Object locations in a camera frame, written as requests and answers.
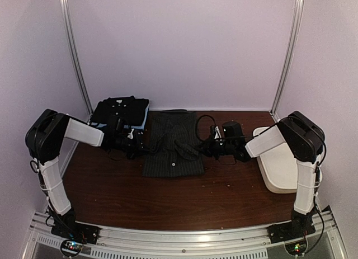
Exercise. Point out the right aluminium corner post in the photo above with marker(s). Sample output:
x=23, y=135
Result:
x=293, y=37

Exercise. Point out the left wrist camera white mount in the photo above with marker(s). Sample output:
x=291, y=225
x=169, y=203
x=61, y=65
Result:
x=132, y=134

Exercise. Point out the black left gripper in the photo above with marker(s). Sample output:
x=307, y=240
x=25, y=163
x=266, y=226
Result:
x=139, y=149

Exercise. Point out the aluminium front rail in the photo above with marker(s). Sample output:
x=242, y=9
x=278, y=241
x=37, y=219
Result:
x=247, y=242

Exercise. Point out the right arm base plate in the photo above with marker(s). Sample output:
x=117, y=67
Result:
x=288, y=231

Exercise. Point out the aluminium corner post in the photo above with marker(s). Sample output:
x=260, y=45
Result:
x=293, y=37
x=74, y=55

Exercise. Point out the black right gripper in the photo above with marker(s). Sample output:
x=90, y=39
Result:
x=208, y=149

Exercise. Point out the dark pinstriped long sleeve shirt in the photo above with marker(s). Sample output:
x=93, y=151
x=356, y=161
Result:
x=172, y=146

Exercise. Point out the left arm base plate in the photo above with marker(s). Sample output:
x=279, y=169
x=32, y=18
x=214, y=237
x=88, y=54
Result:
x=82, y=233

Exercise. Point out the left aluminium corner post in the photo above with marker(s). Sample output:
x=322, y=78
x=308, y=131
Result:
x=74, y=55

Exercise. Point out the white plastic basin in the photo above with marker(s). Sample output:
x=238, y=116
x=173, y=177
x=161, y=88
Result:
x=279, y=169

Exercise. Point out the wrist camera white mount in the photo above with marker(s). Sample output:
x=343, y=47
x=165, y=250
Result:
x=132, y=134
x=215, y=132

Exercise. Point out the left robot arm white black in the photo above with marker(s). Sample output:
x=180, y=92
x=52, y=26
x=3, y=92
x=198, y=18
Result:
x=44, y=141

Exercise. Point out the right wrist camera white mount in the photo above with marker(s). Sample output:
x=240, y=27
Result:
x=215, y=132

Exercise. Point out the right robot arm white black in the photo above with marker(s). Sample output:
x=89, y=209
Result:
x=305, y=139

